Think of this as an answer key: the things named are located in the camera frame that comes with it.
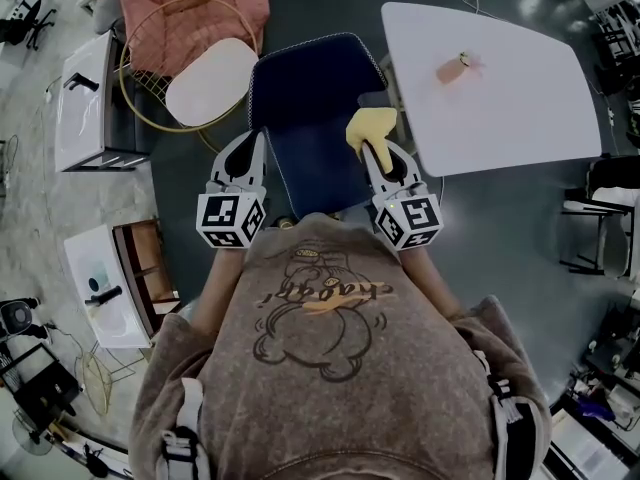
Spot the person's brown shirt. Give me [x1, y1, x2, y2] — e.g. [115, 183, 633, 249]
[128, 212, 554, 480]

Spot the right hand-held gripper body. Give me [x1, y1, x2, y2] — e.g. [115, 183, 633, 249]
[368, 180, 446, 254]

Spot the yellow cloth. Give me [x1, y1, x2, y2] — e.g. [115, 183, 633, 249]
[344, 106, 399, 174]

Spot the black faucet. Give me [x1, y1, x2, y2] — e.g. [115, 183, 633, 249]
[63, 72, 100, 92]
[84, 285, 123, 307]

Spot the person's right forearm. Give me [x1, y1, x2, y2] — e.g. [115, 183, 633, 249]
[399, 246, 464, 322]

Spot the cluttered workbench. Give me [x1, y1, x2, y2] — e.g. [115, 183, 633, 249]
[547, 297, 640, 480]

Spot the gold wire basket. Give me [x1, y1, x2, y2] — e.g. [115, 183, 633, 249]
[74, 350, 146, 417]

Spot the dark blue chair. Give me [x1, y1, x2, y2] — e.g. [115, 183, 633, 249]
[247, 31, 390, 222]

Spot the left harness strap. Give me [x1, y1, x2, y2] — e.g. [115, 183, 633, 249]
[159, 377, 211, 480]

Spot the white sink cabinet wooden frame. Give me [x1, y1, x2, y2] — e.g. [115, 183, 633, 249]
[63, 217, 181, 350]

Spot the gold wire round chair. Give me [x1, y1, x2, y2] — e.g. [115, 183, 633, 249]
[118, 0, 261, 152]

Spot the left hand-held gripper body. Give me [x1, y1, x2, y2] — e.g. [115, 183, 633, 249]
[194, 176, 268, 251]

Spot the black upholstered chair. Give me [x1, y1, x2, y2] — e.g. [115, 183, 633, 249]
[588, 155, 640, 190]

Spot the harness strap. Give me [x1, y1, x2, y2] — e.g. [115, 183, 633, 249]
[474, 350, 541, 480]
[159, 377, 211, 480]

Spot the right harness strap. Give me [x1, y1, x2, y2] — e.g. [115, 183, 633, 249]
[474, 350, 541, 480]

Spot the person's left forearm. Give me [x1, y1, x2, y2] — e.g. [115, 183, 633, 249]
[192, 245, 250, 339]

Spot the white sink cabinet black frame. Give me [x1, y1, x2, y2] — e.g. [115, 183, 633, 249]
[53, 30, 151, 173]

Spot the white desk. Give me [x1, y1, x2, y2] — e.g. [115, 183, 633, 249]
[0, 417, 131, 480]

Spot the white table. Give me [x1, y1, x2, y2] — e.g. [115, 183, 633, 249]
[380, 1, 603, 178]

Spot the black office chair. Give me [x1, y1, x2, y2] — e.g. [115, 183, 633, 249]
[0, 0, 59, 52]

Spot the black shelf rack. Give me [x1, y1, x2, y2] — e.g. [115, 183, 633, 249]
[569, 0, 640, 149]

